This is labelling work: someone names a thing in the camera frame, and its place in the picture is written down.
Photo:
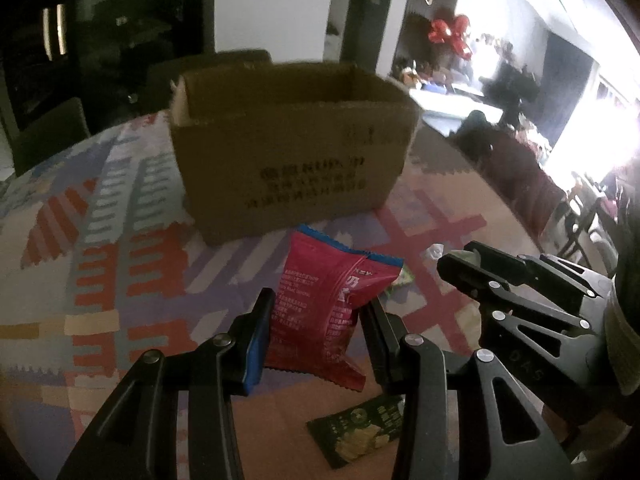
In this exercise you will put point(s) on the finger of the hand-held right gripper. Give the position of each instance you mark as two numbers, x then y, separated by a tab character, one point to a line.
550	272
530	340

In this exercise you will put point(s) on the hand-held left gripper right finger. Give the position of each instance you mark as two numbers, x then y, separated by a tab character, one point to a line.
382	355

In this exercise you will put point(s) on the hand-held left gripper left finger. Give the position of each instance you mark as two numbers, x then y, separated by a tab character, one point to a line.
257	355

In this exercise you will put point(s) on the pink snack packet blue edges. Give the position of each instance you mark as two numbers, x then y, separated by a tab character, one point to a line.
320	300

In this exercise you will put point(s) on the brown cardboard box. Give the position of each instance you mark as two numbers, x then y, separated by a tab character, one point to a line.
280	160

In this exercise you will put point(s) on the dark slatted chair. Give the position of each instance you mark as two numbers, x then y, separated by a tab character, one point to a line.
595	225

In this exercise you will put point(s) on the light green snack packet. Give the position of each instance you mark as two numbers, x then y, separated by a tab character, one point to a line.
401	278

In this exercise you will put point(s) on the dark green snack packet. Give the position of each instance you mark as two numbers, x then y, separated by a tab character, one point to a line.
350	430

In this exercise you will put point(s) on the dark red dining chair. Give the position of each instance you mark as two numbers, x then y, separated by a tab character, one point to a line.
520	185

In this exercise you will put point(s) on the clear crumpled wrapper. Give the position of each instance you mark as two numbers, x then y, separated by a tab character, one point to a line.
435	251

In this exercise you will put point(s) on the white counter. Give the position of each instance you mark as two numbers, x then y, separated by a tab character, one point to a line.
450	110

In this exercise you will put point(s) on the red bow balloon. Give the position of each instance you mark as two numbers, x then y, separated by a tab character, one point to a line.
445	32

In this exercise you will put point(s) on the dark grey dining chair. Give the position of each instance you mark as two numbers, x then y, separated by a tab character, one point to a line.
50	140
165	75

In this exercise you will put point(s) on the dark cabinet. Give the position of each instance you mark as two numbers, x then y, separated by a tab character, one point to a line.
100	35

